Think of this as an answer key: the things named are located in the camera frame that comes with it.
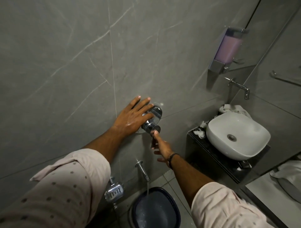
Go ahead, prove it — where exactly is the person's left hand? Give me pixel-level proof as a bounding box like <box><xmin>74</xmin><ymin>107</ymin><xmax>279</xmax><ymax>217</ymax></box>
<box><xmin>112</xmin><ymin>96</ymin><xmax>154</xmax><ymax>136</ymax></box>

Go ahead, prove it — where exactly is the person's right hand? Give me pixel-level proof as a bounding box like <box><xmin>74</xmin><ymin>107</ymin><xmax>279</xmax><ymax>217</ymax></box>
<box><xmin>150</xmin><ymin>131</ymin><xmax>175</xmax><ymax>168</ymax></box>

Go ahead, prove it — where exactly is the chrome wall mixer valve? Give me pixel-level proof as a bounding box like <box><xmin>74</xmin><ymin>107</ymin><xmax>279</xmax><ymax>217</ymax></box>
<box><xmin>141</xmin><ymin>105</ymin><xmax>163</xmax><ymax>135</ymax></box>

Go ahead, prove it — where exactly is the person's right forearm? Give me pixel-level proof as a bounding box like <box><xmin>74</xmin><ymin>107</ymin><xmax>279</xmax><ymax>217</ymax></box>
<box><xmin>170</xmin><ymin>154</ymin><xmax>215</xmax><ymax>202</ymax></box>

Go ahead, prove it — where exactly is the person's left forearm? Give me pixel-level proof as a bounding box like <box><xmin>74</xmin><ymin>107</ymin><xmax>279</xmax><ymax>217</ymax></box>
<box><xmin>81</xmin><ymin>126</ymin><xmax>123</xmax><ymax>165</ymax></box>

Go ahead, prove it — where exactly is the black wrist band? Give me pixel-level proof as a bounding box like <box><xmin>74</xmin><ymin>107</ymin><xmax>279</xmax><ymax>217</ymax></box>
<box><xmin>167</xmin><ymin>153</ymin><xmax>180</xmax><ymax>170</ymax></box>

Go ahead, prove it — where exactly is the crumpled white tissue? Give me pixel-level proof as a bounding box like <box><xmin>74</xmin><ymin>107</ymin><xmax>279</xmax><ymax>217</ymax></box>
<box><xmin>193</xmin><ymin>121</ymin><xmax>210</xmax><ymax>139</ymax></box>

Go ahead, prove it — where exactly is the black vanity counter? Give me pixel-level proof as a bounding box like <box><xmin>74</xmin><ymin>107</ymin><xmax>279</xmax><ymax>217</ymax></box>
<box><xmin>185</xmin><ymin>127</ymin><xmax>271</xmax><ymax>185</ymax></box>

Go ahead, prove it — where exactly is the white crumpled cloth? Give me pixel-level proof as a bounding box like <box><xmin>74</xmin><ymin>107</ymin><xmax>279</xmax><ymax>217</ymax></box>
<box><xmin>219</xmin><ymin>104</ymin><xmax>254</xmax><ymax>121</ymax></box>

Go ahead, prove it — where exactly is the white ceramic wash basin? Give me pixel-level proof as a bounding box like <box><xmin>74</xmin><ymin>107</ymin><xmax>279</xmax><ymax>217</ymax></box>
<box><xmin>206</xmin><ymin>113</ymin><xmax>271</xmax><ymax>161</ymax></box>

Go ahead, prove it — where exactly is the chrome basin tap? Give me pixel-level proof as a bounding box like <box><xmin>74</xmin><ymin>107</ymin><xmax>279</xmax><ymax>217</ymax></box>
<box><xmin>224</xmin><ymin>77</ymin><xmax>250</xmax><ymax>100</ymax></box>

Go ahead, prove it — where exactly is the dark blue bucket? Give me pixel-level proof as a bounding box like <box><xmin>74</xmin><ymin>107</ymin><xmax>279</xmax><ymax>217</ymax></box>
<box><xmin>130</xmin><ymin>187</ymin><xmax>182</xmax><ymax>228</ymax></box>

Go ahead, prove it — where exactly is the pink dotted shirt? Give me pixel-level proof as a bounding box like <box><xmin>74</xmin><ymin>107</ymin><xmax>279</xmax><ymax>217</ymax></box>
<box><xmin>0</xmin><ymin>148</ymin><xmax>277</xmax><ymax>228</ymax></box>

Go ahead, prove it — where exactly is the chrome wall spout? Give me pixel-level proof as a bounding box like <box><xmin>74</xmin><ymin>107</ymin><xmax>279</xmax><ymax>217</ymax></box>
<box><xmin>135</xmin><ymin>160</ymin><xmax>151</xmax><ymax>182</ymax></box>

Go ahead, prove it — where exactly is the chrome wire soap dish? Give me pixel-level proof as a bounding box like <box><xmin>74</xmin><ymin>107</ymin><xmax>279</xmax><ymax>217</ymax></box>
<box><xmin>104</xmin><ymin>183</ymin><xmax>124</xmax><ymax>203</ymax></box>

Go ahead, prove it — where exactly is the wall soap dispenser pink liquid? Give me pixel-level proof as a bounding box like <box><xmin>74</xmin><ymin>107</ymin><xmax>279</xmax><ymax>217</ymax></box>
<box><xmin>208</xmin><ymin>26</ymin><xmax>250</xmax><ymax>75</ymax></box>

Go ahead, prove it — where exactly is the wall mirror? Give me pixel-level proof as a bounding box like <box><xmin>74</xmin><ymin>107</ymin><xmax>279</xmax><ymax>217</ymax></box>
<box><xmin>229</xmin><ymin>0</ymin><xmax>301</xmax><ymax>205</ymax></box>

